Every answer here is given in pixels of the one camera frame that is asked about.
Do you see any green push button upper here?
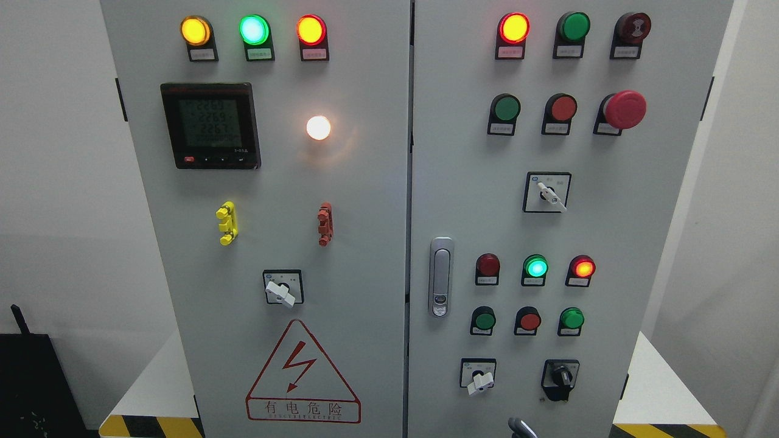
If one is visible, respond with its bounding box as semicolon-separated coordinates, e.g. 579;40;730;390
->
487;92;521;136

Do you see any red push button lower middle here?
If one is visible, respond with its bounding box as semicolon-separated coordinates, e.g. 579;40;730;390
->
514;306;542;336

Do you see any green indicator light lower middle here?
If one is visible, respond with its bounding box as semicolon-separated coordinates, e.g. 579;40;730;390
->
521;254;548;287

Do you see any red electrical warning sticker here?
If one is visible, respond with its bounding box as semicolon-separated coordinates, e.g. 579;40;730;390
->
245;319;362;423

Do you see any red lit indicator top right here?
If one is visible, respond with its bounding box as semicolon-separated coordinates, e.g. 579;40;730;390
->
495;12;529;60

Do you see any red lit indicator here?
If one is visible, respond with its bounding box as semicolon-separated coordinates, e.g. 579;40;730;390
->
565;254;596;288
495;12;529;60

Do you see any red indicator light lower left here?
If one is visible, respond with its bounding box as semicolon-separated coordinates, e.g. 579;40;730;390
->
475;253;500;286

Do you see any red push button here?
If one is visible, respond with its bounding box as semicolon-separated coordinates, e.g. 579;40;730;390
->
542;92;577;136
514;306;542;336

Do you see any green lit indicator light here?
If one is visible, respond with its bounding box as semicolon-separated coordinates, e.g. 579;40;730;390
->
239;14;275;61

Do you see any white glowing indicator light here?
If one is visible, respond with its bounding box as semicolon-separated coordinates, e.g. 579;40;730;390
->
306;116;332;141

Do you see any white platform with hazard stripes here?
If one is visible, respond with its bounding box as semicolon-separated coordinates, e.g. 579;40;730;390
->
98;332;726;437

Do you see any orange red indicator light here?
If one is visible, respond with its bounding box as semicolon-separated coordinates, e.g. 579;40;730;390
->
296;14;329;61

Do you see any lower white rotary selector switch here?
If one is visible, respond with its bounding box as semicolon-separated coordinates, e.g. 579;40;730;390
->
459;358;497;396

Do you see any red terminal connector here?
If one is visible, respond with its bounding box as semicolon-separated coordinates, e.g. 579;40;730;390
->
317;202;334;247

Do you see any upper right rotary selector switch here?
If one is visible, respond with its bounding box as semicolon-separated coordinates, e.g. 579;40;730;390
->
522;172;572;213

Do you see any red emergency stop button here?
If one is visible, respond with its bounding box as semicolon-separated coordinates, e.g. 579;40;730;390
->
593;91;646;136

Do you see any black knob selector switch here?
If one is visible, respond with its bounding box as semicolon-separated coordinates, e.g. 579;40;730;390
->
542;360;581;402

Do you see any black box with antenna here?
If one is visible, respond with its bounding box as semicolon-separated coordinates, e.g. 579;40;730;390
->
1;305;88;437

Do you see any yellow indicator light top left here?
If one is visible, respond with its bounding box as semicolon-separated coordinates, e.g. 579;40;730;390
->
179;16;218;62

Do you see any green push button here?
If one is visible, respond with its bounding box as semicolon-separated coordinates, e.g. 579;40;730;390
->
470;306;497;336
557;306;585;336
487;92;521;136

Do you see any yellow terminal connector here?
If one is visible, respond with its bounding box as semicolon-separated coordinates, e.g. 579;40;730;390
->
216;201;239;246

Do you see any green push button lower left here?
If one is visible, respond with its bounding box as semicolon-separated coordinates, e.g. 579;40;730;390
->
470;306;497;336

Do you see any left door rotary selector switch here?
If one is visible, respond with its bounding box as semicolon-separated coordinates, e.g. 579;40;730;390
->
262;269;304;308

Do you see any black digital power meter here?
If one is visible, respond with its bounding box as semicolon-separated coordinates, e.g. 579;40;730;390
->
159;82;261;170

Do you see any dark red buzzer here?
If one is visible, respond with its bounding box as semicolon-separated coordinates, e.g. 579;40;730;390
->
610;12;651;59

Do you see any red push button upper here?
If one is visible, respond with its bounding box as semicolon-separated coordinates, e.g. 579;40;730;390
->
542;92;577;136

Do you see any grey electrical control cabinet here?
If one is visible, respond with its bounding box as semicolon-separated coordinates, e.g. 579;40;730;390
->
100;1;734;437

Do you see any green push button lower right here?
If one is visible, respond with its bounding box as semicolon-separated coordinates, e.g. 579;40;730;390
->
557;306;585;336

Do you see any green indicator top right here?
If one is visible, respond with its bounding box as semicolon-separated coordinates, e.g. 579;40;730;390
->
553;11;592;59

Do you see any red lit indicator lower right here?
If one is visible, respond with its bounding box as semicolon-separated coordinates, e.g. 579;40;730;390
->
565;254;596;288

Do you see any silver cabinet door handle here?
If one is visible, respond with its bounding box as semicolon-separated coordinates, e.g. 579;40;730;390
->
428;237;455;317

